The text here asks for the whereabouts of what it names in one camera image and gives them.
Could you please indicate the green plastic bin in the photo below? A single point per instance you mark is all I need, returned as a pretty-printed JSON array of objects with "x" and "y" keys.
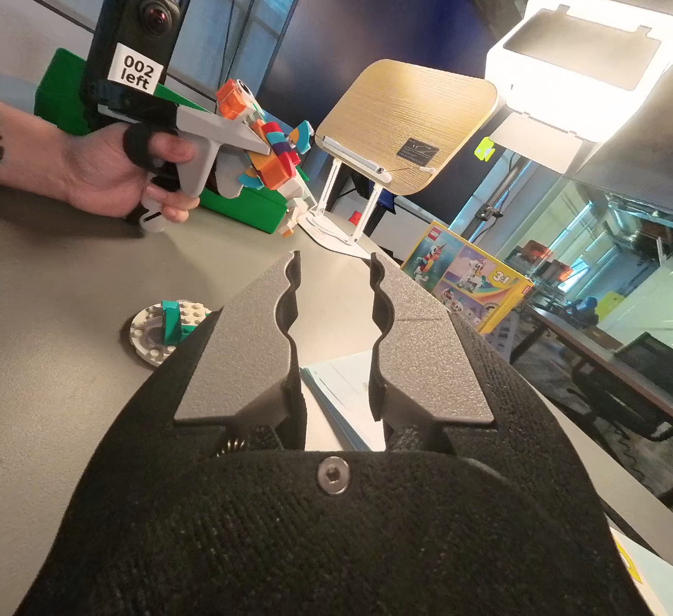
[{"x": 58, "y": 95}]

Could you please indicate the person's left hand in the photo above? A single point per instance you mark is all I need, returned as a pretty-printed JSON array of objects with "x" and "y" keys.
[{"x": 100, "y": 169}]

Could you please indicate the white light panel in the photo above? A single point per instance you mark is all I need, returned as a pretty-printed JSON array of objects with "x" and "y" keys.
[{"x": 594, "y": 0}]

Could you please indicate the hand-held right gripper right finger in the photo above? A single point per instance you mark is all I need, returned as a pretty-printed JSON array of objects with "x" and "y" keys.
[{"x": 436, "y": 363}]

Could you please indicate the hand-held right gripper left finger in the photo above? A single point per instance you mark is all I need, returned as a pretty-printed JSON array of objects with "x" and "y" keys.
[{"x": 242, "y": 353}]

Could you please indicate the instruction booklet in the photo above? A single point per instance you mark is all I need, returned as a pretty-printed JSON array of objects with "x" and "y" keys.
[{"x": 342, "y": 390}]

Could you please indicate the neon yellow tag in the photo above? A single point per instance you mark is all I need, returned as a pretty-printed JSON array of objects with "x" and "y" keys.
[{"x": 483, "y": 149}]

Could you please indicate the yellow lego set box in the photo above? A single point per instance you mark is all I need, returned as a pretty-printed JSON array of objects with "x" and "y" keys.
[{"x": 468, "y": 274}]

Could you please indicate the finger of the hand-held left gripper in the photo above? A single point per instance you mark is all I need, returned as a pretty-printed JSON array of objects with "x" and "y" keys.
[
  {"x": 234, "y": 174},
  {"x": 221, "y": 132}
]

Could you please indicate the wooden book stand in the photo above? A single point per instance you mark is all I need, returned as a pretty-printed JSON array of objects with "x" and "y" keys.
[{"x": 399, "y": 106}]

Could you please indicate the orange lego seahorse figure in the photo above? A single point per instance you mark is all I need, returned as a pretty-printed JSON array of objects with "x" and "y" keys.
[{"x": 273, "y": 153}]

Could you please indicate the round white lego base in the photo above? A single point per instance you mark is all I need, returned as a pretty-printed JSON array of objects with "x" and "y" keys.
[{"x": 150, "y": 342}]

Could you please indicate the person's left forearm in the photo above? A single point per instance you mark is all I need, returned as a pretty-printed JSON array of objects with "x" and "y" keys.
[{"x": 31, "y": 153}]

